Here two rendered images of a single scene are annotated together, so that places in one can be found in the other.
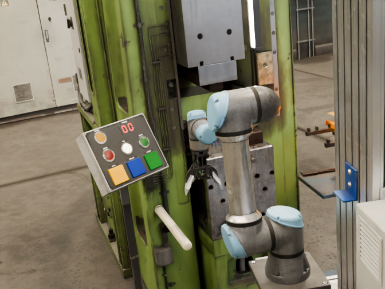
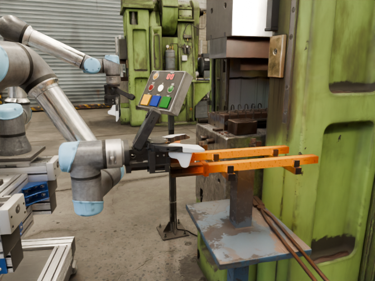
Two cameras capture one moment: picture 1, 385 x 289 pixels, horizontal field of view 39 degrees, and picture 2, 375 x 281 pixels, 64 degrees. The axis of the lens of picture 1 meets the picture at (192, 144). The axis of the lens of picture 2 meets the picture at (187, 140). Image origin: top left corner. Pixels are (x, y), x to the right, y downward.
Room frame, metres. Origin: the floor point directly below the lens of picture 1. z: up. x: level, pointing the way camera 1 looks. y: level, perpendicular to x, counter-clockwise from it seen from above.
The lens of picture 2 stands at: (2.44, -1.74, 1.23)
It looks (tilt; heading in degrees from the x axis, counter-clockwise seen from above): 14 degrees down; 89
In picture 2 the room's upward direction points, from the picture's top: straight up
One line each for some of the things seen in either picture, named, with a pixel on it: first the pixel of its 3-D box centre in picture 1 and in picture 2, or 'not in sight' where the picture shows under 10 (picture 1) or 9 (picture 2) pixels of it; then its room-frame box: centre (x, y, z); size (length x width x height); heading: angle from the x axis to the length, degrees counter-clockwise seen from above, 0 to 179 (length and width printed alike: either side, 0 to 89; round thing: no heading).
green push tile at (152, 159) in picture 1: (152, 160); (165, 102); (2.35, 0.19, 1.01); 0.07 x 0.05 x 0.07; 133
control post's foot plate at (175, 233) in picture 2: not in sight; (172, 226); (2.37, 0.35, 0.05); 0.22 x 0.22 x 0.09; 18
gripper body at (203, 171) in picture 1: (201, 163); (113, 95); (2.06, -0.03, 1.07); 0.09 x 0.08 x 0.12; 6
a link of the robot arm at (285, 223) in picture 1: (283, 228); (10, 118); (1.62, -0.27, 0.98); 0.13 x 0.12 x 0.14; 104
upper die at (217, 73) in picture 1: (202, 67); (253, 49); (2.83, -0.09, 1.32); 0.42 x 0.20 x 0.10; 18
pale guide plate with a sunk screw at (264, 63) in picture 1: (264, 68); (277, 56); (2.85, -0.42, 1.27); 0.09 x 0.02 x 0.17; 108
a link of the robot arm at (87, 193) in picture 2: not in sight; (90, 190); (2.20, -0.98, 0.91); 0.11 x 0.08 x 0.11; 79
